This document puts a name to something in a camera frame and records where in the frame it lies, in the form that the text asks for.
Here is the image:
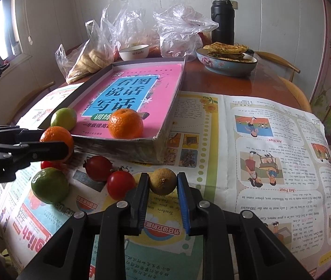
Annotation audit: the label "stack of round flatbreads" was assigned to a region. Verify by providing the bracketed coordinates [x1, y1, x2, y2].
[66, 49, 111, 84]

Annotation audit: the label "green round fruit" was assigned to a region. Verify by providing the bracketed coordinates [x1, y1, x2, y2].
[50, 108, 78, 132]
[31, 168, 70, 205]

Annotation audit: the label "large orange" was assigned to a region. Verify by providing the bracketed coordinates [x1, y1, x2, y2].
[39, 126, 75, 164]
[108, 108, 144, 139]

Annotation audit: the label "red cherry tomato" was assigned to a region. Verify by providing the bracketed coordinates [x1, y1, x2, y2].
[84, 156, 114, 182]
[106, 171, 137, 200]
[40, 160, 64, 171]

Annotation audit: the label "white ceramic bowl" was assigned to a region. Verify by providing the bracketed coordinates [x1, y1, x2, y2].
[118, 44, 150, 62]

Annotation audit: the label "clear plastic bag red contents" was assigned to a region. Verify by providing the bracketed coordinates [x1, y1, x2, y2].
[153, 4, 220, 62]

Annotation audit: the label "blue floral bowl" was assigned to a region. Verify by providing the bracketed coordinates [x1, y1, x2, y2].
[195, 48, 258, 77]

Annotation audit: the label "plastic bag with flatbreads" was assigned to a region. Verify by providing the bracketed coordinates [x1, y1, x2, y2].
[55, 20, 119, 84]

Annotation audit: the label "brown longan fruit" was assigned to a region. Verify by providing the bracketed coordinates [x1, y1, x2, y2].
[149, 168, 178, 195]

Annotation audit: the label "stack of scallion pancakes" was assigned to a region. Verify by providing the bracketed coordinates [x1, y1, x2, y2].
[203, 42, 258, 63]

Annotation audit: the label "clear crumpled plastic bag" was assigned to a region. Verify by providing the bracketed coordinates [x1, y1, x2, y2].
[100, 0, 162, 62]

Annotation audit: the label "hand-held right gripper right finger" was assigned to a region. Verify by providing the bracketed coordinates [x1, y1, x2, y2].
[176, 172, 314, 280]

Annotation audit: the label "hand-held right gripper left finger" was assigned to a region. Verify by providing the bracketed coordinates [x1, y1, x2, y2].
[15, 173, 151, 280]

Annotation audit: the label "open colourful newspaper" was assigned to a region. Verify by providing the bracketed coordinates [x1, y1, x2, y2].
[0, 91, 331, 280]

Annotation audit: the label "pink book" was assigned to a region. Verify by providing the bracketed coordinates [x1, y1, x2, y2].
[76, 63, 183, 139]

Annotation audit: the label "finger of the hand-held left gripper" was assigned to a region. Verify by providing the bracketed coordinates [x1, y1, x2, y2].
[0, 125, 48, 146]
[0, 141, 70, 171]

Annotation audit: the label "folded newspaper sheet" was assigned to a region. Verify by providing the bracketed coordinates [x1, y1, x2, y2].
[15, 82, 86, 130]

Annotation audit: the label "grey cardboard box tray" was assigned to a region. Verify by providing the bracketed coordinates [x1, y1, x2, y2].
[39, 57, 187, 164]

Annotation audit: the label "black thermos bottle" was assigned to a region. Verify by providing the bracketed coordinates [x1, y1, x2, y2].
[210, 0, 236, 47]

